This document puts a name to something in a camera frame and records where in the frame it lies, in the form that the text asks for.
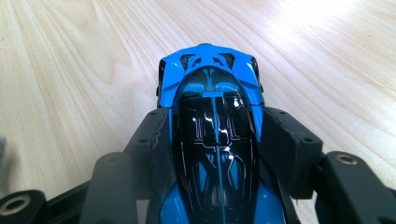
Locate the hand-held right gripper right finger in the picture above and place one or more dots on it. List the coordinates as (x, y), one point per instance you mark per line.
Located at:
(286, 149)

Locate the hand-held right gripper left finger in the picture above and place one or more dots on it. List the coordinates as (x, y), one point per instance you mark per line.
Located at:
(152, 155)

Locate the blue toy car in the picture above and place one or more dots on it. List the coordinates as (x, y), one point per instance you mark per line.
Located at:
(214, 140)

